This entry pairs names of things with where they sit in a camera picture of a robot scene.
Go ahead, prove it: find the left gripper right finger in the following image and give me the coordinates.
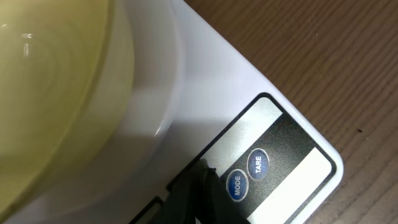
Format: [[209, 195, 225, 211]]
[[198, 168, 249, 224]]

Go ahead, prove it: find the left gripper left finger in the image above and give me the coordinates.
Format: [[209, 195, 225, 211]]
[[155, 162, 208, 224]]

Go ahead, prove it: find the white digital kitchen scale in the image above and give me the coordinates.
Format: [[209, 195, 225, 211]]
[[9, 1, 343, 223]]

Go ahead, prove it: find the pale yellow bowl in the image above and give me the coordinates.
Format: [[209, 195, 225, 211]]
[[1, 0, 134, 220]]

